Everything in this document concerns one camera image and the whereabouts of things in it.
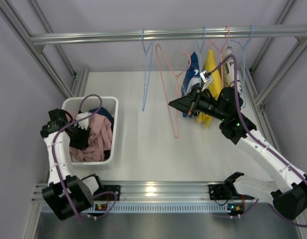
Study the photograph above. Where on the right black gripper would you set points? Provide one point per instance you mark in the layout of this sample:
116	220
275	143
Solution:
194	101

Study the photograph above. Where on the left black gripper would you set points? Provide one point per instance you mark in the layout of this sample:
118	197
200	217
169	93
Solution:
78	136

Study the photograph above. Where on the pink trousers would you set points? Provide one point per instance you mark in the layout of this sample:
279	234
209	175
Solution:
100	141

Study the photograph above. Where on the pink wire hanger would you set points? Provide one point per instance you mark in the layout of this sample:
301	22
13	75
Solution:
160	54

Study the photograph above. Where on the navy blue trousers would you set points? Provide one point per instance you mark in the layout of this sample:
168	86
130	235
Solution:
104	112

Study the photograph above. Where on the light blue wire hanger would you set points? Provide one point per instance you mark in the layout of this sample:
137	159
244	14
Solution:
148	56

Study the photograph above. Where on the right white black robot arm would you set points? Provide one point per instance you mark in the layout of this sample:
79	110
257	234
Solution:
287	190

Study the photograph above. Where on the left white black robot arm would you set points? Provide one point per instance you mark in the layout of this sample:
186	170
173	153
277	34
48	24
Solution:
66	194

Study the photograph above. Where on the blue white patterned trousers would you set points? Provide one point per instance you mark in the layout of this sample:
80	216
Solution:
192	77

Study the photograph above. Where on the yellow trousers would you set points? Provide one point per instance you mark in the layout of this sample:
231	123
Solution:
213	84

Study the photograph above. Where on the white black print trousers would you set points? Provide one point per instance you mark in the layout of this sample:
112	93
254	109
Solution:
228	75

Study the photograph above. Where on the empty light blue hanger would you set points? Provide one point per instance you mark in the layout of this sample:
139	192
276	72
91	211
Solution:
244	49

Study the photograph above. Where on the white plastic basket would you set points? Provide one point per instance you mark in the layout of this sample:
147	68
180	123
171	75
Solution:
73	105

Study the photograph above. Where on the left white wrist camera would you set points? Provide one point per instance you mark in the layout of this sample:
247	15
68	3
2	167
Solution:
82	120

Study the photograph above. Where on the left aluminium frame strut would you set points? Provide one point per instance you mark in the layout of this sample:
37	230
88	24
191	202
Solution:
17	24

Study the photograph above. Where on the aluminium frame strut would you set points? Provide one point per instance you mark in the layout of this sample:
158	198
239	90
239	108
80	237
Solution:
278	55
17	24

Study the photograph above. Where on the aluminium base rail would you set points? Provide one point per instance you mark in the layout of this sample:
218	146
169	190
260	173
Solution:
163	191

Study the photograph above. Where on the aluminium hanging rail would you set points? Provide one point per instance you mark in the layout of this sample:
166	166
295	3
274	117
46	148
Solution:
265	31

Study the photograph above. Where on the slotted grey cable duct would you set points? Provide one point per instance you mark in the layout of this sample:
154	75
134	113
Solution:
204	207

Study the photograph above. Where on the right aluminium frame strut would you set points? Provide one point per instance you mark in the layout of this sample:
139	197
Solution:
278	55

